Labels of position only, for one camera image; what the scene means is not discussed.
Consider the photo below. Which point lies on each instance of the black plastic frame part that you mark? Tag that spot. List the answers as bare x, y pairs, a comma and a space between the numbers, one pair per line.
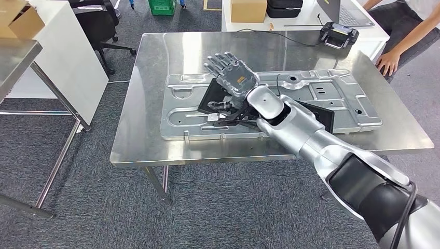
211, 94

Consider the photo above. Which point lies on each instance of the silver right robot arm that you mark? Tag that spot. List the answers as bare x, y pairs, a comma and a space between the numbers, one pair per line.
309, 137

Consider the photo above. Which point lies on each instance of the stainless steel workbench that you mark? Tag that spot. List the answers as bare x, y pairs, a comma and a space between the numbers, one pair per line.
395, 130

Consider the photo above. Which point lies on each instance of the yellow floor tape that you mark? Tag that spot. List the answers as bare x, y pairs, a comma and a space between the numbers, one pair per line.
213, 9

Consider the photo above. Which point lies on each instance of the closed cardboard box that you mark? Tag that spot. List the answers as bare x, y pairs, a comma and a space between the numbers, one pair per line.
249, 10

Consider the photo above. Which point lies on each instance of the silver stamped metal panel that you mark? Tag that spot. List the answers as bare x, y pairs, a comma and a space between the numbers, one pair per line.
343, 103

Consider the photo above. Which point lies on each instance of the green plastic crate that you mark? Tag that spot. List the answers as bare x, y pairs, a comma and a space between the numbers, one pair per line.
162, 7

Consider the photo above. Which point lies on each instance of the black carry case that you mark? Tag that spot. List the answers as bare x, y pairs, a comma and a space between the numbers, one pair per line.
284, 10

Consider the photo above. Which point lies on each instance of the black battery device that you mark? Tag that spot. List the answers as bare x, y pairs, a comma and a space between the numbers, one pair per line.
338, 34

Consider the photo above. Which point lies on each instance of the grey laptop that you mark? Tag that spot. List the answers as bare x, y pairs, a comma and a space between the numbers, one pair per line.
330, 10

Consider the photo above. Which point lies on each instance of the black office chair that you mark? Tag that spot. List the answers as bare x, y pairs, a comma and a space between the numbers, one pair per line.
96, 24

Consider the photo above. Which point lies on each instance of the white panel desk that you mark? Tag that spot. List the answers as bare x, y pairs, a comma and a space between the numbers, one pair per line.
68, 68

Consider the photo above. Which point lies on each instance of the person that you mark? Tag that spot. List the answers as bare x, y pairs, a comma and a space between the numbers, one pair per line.
395, 20

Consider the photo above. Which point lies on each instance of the steel side table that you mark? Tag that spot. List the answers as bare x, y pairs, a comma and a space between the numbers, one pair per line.
13, 58

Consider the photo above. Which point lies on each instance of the open cardboard box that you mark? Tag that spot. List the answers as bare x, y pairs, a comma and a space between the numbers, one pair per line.
24, 24

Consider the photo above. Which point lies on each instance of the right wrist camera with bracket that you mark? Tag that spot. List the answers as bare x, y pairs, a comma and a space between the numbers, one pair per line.
213, 117

